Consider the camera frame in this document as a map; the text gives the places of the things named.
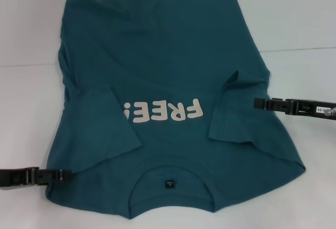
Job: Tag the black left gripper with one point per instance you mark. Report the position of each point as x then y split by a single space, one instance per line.
18 177

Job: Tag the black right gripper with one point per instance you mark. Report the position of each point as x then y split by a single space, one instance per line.
307 108

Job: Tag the teal t-shirt with FREE print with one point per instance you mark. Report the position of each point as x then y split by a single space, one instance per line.
170 68

